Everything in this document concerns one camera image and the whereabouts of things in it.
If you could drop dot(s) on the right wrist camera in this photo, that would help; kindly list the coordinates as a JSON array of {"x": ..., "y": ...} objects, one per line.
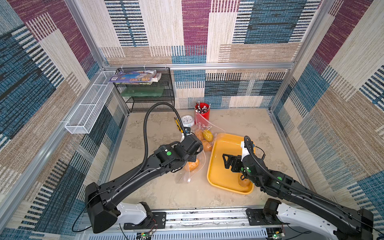
[{"x": 245, "y": 151}]

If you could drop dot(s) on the brown potato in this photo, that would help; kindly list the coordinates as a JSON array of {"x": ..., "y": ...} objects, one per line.
[
  {"x": 208, "y": 146},
  {"x": 191, "y": 166},
  {"x": 244, "y": 182}
]

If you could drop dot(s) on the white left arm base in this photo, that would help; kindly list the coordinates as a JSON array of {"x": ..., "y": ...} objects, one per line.
[{"x": 134, "y": 213}]

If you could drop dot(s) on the orange potato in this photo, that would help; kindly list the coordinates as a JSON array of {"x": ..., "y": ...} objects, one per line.
[{"x": 199, "y": 135}]

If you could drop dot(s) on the yellow utility knife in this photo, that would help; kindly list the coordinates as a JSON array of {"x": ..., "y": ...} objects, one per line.
[{"x": 180, "y": 128}]

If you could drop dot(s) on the green tray in rack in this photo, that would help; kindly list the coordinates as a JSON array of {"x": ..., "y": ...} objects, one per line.
[{"x": 142, "y": 92}]

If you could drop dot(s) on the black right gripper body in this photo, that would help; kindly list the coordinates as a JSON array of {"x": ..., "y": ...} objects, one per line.
[{"x": 235, "y": 162}]

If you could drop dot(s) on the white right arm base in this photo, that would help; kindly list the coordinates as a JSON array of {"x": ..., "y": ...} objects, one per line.
[{"x": 307, "y": 220}]

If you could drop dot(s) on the black wire shelf rack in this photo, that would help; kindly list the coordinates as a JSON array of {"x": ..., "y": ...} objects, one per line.
[{"x": 140, "y": 97}]

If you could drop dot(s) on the aluminium front rail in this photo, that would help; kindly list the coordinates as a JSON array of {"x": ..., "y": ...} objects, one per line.
[{"x": 202, "y": 224}]

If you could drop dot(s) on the colourful book on rack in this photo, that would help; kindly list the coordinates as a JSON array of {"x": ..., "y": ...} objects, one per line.
[{"x": 136, "y": 77}]

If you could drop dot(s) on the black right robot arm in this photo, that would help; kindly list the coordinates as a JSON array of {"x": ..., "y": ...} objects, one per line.
[{"x": 292, "y": 203}]

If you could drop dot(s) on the white wire wall basket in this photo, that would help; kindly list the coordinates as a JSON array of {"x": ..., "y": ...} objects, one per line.
[{"x": 88, "y": 110}]

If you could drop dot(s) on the red ribbed pen cup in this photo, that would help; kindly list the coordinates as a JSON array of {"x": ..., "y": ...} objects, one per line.
[{"x": 202, "y": 113}]

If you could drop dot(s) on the white round clock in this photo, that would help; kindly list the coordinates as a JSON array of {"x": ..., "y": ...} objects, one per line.
[{"x": 188, "y": 121}]

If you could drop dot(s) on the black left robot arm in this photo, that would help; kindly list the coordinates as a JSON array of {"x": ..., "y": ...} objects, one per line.
[{"x": 102, "y": 201}]

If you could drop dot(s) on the yellow lemon-like potato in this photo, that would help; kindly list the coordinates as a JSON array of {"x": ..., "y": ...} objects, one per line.
[{"x": 207, "y": 135}]

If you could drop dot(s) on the clear zipper bag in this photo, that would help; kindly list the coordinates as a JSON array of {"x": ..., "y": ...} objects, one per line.
[
  {"x": 211, "y": 127},
  {"x": 185, "y": 177}
]

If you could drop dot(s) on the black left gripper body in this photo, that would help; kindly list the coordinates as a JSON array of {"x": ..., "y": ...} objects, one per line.
[{"x": 193, "y": 159}]

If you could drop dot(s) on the yellow plastic tray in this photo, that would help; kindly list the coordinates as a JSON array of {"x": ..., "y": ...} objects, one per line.
[{"x": 220, "y": 177}]

